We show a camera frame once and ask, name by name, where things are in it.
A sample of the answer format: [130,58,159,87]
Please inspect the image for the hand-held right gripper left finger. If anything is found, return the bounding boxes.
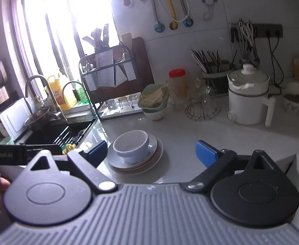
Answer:
[24,140,118,194]

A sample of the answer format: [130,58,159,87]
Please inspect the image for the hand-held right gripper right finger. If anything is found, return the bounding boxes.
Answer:
[182,140,278,193]

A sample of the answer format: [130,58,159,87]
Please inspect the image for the white ceramic bowl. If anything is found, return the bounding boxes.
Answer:
[113,130,150,154]

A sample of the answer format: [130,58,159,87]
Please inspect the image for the large white plate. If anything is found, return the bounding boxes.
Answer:
[110,138,165,175]

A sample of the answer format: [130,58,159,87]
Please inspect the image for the gold rimmed white plate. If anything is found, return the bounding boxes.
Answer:
[106,132,158,170]

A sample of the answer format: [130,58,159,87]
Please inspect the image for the yellow cloth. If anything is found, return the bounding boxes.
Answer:
[65,143,79,154]

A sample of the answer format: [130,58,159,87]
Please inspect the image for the sink drain rack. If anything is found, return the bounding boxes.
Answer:
[54,129,85,146]

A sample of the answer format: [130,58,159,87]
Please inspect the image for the white countertop appliance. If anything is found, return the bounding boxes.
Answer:
[0,98,33,140]

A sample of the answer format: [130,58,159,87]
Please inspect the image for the black sink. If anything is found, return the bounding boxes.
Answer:
[24,118,98,149]

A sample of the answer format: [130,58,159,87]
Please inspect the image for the steel pot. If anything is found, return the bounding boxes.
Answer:
[23,106,59,132]

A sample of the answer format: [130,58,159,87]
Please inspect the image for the drinking glass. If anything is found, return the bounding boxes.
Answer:
[118,96,130,110]
[129,94,140,108]
[106,99,117,113]

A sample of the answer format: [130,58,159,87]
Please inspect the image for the green bottle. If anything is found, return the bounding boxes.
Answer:
[76,85,88,105]

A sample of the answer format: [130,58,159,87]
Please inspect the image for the upturned glass cups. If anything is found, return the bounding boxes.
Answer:
[187,78,216,108]

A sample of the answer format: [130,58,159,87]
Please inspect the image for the white electric cooking pot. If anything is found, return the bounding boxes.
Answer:
[227,63,277,128]

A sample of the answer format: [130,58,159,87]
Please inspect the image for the white bowl under colander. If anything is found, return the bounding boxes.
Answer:
[142,104,167,121]

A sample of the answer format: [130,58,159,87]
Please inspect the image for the yellow oil bottle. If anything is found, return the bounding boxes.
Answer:
[47,74,77,110]

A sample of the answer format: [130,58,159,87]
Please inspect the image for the red lidded glass jar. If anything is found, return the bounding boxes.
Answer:
[167,68,189,112]

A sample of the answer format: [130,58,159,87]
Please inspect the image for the black metal knife rack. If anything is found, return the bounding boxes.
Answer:
[78,42,144,121]

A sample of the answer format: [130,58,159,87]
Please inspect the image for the green white chopstick holder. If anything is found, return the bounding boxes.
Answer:
[202,60,233,96]

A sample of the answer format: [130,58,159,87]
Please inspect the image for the short steel faucet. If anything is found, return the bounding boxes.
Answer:
[61,81,89,108]

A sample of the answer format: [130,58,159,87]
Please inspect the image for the green colander with noodles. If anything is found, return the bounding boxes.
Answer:
[138,83,169,109]

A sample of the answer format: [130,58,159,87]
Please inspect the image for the tall steel faucet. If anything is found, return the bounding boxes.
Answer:
[25,74,63,118]

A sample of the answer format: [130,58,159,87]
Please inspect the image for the steel cleaver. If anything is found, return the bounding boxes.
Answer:
[96,51,114,87]

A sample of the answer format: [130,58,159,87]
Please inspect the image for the floral print bowl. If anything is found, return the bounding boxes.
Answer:
[282,91,299,113]

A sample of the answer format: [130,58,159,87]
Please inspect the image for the dark wooden cutting board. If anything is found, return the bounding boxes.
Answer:
[96,37,155,102]

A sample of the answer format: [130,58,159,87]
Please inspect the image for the plain white bowl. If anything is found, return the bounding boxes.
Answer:
[286,81,299,95]

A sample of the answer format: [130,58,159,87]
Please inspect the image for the hanging utensils and scissors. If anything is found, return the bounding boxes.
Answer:
[230,18,261,67]

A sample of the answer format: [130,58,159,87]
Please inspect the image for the window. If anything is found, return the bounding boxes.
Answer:
[9,0,119,87]

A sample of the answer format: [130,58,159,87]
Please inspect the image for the round dark wall fixture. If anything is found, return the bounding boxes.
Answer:
[0,59,8,82]

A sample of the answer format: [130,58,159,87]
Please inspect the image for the black power cable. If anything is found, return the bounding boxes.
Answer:
[267,30,280,87]
[272,30,284,90]

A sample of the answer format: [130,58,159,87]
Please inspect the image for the black handled knife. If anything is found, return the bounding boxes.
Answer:
[96,28,103,53]
[103,23,110,49]

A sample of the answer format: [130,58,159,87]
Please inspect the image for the white handled scissors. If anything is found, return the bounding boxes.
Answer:
[242,21,255,49]

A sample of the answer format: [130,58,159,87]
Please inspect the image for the grey wall power strip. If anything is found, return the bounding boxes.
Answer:
[251,23,284,39]

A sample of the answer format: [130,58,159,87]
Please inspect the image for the white cord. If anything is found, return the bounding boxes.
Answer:
[187,0,214,21]

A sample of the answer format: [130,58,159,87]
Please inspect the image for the corrugated metal hose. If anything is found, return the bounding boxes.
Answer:
[176,0,193,27]
[135,0,165,32]

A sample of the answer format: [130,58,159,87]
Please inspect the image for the yellow gas hose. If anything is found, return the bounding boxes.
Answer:
[160,0,178,29]

